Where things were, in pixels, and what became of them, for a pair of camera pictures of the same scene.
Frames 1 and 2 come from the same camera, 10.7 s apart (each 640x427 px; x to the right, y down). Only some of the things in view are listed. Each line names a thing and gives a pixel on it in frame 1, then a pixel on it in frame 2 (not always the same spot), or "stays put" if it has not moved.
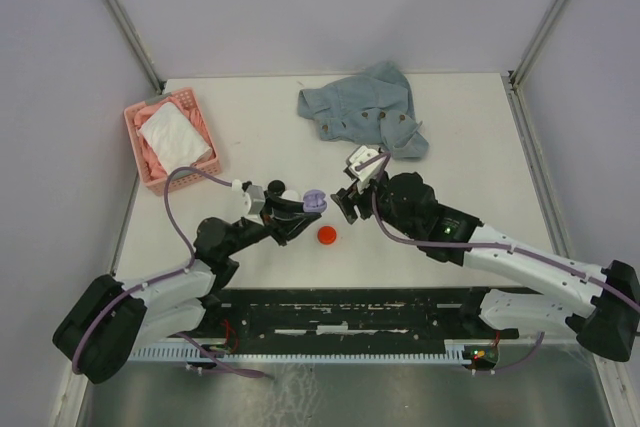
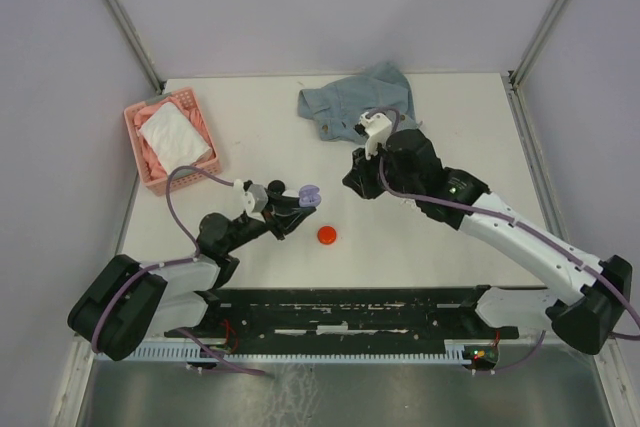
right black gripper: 360,199 → 359,176
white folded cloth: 174,139 stays put
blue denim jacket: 374,106 stays put
